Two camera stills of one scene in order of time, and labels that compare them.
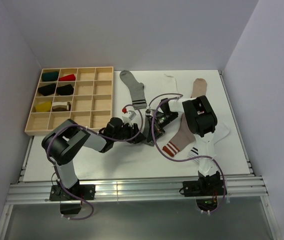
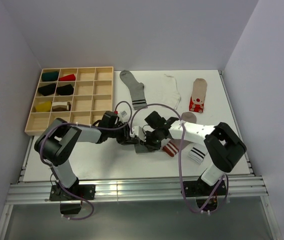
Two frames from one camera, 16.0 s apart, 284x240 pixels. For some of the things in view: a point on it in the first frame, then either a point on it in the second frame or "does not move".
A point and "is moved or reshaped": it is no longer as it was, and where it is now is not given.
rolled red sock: x=70 y=77 does not move
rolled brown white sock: x=61 y=106 does not move
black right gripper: x=158 y=129 → x=149 y=145
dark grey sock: x=145 y=136 is moved or reshaped
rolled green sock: x=49 y=76 does not move
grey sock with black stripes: x=136 y=90 does not move
